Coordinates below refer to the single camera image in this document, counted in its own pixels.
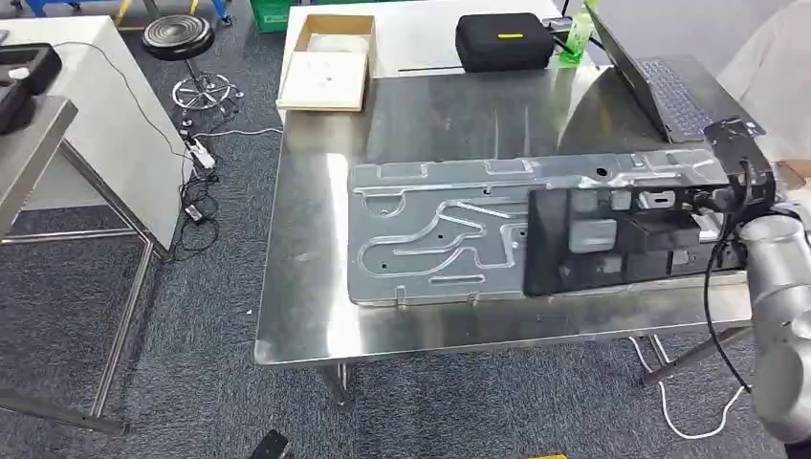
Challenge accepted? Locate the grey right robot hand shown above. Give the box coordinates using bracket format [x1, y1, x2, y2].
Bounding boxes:
[692, 182, 778, 221]

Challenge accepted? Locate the black plastic frame panel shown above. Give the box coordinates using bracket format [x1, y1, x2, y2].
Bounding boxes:
[522, 184, 750, 299]

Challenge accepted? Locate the grey open laptop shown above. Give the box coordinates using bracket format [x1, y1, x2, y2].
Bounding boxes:
[583, 2, 766, 145]

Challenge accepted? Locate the green plastic bottle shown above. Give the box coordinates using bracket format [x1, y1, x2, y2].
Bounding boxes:
[559, 0, 598, 67]

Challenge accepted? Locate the black zip carry case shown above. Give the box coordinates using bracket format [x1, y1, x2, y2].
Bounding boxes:
[453, 11, 557, 74]

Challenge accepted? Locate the stamped grey metal panel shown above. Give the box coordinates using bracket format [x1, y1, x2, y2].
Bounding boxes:
[346, 147, 731, 309]

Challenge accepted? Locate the stainless steel work table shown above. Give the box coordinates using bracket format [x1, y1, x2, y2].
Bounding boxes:
[252, 61, 781, 408]

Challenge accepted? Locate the open cardboard box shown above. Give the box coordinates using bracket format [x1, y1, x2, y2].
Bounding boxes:
[275, 12, 377, 114]

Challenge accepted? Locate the green plastic crate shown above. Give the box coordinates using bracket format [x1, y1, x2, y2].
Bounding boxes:
[249, 0, 299, 34]

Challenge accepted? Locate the black robot foot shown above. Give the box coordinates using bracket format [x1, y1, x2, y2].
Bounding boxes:
[247, 428, 294, 459]

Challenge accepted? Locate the white power strip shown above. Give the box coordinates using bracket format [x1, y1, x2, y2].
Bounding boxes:
[187, 135, 217, 171]

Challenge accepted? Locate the black round chrome-base stool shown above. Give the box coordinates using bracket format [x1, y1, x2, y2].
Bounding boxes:
[141, 12, 246, 122]

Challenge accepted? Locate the white cabinet table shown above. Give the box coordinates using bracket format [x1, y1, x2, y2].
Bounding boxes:
[0, 14, 195, 252]

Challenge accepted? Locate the black open equipment case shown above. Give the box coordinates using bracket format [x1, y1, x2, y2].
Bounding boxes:
[0, 42, 64, 136]

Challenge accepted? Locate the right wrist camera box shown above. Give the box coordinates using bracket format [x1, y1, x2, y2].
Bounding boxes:
[702, 116, 777, 188]

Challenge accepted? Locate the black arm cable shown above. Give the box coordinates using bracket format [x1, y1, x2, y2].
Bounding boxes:
[702, 158, 756, 395]

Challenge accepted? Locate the white floor cable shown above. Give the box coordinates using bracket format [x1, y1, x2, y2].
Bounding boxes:
[626, 335, 750, 442]

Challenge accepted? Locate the white cable to power strip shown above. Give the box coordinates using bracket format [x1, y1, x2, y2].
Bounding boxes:
[192, 127, 285, 142]

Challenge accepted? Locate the thin black floor cable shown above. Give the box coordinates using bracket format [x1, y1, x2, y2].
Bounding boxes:
[53, 40, 221, 262]

